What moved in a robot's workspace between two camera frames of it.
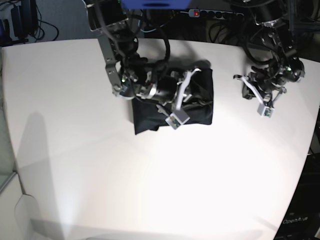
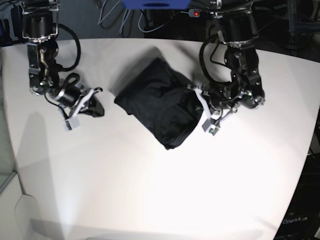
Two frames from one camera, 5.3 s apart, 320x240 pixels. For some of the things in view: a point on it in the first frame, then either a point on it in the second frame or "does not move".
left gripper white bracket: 178,117 → 92,107
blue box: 138,4 does not move
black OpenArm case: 302,221 does not move
